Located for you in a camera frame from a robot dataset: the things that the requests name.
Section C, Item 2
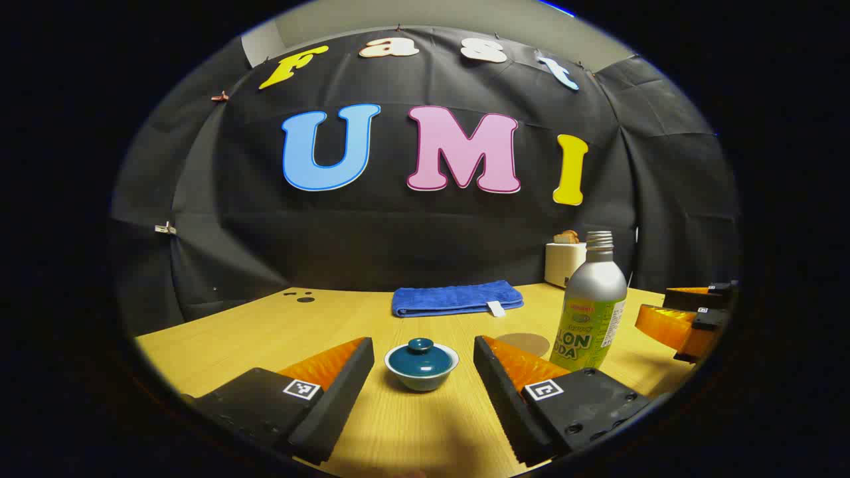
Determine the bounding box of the teal teacup lid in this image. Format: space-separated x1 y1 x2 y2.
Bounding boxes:
388 338 454 379

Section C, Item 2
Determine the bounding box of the silver green-label water bottle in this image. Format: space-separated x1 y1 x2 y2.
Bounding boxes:
550 231 628 371

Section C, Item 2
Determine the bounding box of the folded blue towel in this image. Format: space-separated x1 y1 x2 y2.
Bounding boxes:
391 280 525 318

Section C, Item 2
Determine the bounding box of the black backdrop cloth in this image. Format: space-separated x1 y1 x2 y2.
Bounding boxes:
110 27 741 336

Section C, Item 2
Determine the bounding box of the white teacup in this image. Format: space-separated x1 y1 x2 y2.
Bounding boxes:
384 342 460 392

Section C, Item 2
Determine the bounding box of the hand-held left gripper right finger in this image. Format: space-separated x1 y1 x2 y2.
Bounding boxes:
473 335 655 467

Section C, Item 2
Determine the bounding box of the round brown coaster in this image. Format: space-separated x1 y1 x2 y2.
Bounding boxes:
497 333 551 358

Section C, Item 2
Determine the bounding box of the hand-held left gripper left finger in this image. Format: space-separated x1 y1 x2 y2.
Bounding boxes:
183 337 376 465

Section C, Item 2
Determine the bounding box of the white toaster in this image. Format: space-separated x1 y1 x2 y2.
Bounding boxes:
545 242 588 288

